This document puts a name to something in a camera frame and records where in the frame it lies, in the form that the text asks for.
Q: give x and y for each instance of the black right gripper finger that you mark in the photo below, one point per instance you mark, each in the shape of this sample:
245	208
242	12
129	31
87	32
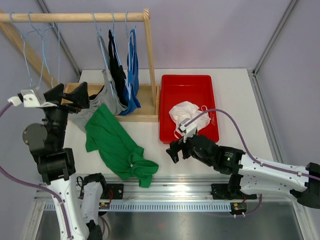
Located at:
176	146
173	153

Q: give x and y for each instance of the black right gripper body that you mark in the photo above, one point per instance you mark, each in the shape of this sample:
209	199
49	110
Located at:
188	151

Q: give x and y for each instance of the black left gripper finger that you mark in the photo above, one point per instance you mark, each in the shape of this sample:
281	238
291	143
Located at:
55	94
78	98

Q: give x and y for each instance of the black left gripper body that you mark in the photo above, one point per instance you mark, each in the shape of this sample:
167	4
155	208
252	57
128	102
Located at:
61	110

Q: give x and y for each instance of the grey tank top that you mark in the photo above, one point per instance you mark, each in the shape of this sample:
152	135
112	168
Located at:
104	96

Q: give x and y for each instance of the white camisole tank top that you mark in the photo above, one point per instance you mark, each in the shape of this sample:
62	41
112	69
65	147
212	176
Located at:
187	110

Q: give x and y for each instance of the green tank top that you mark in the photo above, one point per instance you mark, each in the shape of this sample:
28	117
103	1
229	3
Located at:
117	149

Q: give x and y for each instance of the light blue hanger of white top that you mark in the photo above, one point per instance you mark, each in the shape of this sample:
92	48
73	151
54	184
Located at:
30	56

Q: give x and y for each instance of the light blue hanger of green top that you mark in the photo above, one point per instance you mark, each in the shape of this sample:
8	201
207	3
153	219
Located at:
50	50

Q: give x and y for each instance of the light blue hanger of grey top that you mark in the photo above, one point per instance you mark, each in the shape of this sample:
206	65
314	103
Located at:
104	55

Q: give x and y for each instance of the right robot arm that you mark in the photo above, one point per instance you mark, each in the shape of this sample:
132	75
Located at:
236	163

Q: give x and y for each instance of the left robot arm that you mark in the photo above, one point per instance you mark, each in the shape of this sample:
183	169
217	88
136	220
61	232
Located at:
56	165

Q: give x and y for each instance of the black tank top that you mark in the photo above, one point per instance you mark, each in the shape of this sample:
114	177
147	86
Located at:
113	92

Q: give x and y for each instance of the blue tank top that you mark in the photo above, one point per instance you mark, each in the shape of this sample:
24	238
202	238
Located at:
133	104

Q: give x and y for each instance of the light blue hanger of black top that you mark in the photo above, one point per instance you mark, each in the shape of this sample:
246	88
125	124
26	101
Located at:
116	68

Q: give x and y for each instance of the red plastic bin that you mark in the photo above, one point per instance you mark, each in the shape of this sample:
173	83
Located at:
177	88

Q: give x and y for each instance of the wooden clothes rack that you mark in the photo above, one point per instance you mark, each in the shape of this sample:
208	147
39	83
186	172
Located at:
150	95

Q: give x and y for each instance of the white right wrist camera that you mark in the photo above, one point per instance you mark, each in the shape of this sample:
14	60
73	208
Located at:
188	129

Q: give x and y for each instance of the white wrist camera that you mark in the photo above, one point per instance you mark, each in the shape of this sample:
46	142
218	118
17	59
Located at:
31	98
188	129

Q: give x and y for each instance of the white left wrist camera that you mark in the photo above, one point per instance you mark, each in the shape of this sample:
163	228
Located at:
31	98

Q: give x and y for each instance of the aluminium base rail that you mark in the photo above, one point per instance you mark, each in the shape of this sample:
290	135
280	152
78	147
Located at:
183	193

